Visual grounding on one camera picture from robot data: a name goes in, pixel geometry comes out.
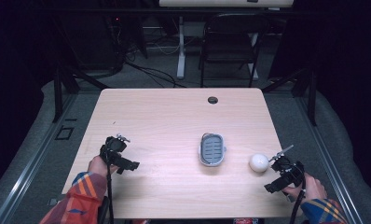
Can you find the person's left hand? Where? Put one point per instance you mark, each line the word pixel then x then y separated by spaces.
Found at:
pixel 98 165

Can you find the black folding chair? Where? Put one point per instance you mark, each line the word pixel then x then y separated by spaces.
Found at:
pixel 228 43

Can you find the black metal stand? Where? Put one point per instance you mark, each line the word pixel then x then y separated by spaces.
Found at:
pixel 298 90
pixel 67 90

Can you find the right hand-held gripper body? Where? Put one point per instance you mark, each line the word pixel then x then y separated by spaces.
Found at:
pixel 285 175

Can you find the red packet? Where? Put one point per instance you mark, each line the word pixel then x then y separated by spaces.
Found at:
pixel 245 221

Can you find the person's right hand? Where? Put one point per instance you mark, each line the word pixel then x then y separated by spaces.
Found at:
pixel 311 188

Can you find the black table grommet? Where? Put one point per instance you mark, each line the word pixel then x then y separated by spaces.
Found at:
pixel 212 100

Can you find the white round soap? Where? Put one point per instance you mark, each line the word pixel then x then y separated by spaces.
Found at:
pixel 259 162

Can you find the white desk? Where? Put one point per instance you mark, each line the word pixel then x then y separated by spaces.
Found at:
pixel 217 28

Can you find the grey soap dish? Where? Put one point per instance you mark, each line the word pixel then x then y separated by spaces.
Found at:
pixel 212 149

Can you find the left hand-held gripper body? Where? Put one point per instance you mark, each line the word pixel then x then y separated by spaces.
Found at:
pixel 116 155

